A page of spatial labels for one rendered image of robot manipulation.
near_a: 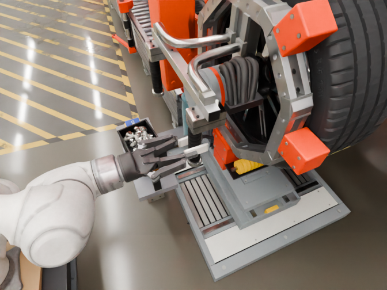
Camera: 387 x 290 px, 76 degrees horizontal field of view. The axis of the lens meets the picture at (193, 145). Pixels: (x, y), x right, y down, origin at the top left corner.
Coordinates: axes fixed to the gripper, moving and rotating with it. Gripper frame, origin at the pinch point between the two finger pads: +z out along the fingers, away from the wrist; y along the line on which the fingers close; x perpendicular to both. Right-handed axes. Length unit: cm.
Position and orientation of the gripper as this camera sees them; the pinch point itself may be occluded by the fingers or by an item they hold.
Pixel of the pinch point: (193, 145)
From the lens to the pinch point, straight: 67.9
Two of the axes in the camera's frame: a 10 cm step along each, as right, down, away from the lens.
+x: 0.0, -6.2, -7.8
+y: 4.0, 7.2, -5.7
